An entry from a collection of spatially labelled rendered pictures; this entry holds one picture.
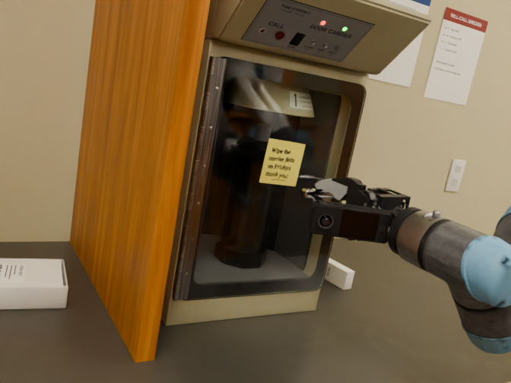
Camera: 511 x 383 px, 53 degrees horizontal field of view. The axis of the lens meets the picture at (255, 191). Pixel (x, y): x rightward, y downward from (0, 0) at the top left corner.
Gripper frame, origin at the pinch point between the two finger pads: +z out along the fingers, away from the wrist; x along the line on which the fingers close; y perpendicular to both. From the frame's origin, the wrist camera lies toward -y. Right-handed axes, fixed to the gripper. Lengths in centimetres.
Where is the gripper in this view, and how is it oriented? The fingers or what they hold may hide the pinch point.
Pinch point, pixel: (315, 193)
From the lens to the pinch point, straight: 86.6
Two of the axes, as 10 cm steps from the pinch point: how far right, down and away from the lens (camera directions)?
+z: -5.0, -2.8, 8.2
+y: 8.5, 0.1, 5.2
